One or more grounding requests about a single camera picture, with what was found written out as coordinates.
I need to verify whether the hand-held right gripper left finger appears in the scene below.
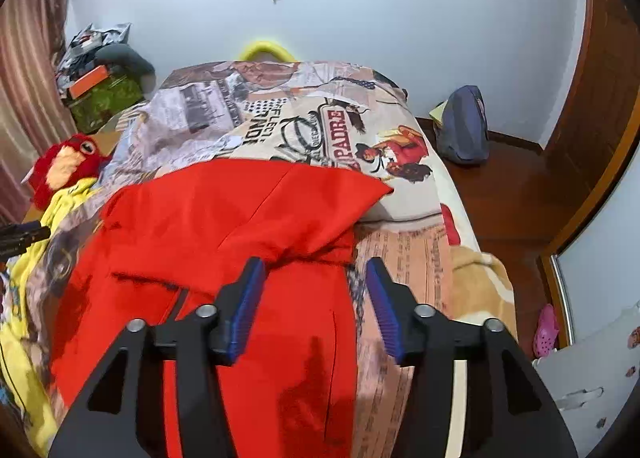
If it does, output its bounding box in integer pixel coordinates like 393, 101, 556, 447
47, 257, 268, 458

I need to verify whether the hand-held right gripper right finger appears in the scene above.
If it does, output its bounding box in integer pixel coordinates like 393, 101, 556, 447
366, 256, 579, 458

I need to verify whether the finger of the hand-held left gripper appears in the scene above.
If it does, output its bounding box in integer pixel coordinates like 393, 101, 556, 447
0, 220, 52, 259

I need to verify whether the red zip jacket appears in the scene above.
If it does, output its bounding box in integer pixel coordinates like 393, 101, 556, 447
50, 158, 394, 458

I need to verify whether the printed bed sheet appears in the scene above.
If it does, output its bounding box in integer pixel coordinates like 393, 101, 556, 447
30, 178, 519, 458

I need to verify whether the red plush parrot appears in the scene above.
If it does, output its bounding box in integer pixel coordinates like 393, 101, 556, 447
21, 133, 114, 210

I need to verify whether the beige blanket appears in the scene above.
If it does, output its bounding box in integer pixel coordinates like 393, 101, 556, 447
447, 243, 519, 335

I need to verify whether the yellow garment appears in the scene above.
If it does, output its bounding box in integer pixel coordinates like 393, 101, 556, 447
0, 178, 109, 455

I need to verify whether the green patterned cloth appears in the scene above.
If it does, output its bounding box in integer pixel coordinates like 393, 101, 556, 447
67, 76, 147, 135

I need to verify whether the striped brown curtain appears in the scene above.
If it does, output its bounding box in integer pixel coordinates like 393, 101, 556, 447
0, 0, 85, 225

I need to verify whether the pink clog shoe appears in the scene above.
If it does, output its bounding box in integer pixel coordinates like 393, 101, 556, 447
531, 303, 561, 359

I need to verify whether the orange box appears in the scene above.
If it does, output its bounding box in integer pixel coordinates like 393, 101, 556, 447
67, 66, 112, 100

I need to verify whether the pile of household clutter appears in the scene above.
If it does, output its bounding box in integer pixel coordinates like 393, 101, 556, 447
54, 22, 134, 89

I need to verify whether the blue-grey backpack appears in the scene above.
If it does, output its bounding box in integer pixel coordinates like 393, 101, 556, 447
432, 85, 491, 167

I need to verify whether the grey pillow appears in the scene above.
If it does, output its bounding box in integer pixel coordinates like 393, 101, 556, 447
95, 44, 157, 85

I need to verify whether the printed quilt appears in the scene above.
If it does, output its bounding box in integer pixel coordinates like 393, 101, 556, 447
97, 60, 442, 225

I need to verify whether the white paper bag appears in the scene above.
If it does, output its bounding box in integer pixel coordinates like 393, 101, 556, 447
530, 307, 640, 458

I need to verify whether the brown wooden door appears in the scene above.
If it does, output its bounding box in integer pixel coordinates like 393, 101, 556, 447
542, 0, 640, 219

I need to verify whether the yellow ring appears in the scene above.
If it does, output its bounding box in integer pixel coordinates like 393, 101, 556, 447
236, 40, 296, 62

